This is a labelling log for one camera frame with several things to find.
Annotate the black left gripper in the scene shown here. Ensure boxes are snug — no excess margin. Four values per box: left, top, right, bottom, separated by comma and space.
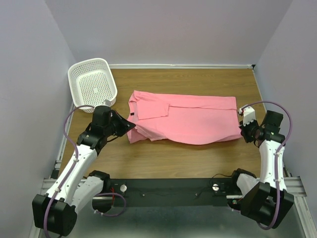
105, 110, 136, 137

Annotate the white perforated plastic basket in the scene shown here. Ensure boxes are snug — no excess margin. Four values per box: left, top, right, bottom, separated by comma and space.
67, 58, 117, 113

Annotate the pink t shirt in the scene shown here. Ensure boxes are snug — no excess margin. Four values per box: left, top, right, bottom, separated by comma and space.
128, 91, 241, 145

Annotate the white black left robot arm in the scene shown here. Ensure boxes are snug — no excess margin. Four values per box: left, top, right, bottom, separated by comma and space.
32, 106, 135, 238

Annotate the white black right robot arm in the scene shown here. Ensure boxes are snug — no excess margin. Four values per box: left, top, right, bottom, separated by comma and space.
228, 106, 294, 230

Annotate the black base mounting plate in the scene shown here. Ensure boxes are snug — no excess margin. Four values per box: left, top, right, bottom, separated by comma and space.
108, 178, 242, 208

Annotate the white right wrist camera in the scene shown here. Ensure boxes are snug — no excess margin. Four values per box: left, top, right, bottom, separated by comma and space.
238, 105, 256, 126

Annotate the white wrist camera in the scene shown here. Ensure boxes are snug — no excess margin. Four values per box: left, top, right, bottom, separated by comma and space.
103, 99, 112, 107
238, 105, 256, 126

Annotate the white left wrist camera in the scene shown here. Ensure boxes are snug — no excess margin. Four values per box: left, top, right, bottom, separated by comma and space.
103, 99, 112, 107

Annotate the aluminium extrusion rail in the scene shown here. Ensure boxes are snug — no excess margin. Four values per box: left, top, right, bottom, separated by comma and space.
28, 176, 315, 238

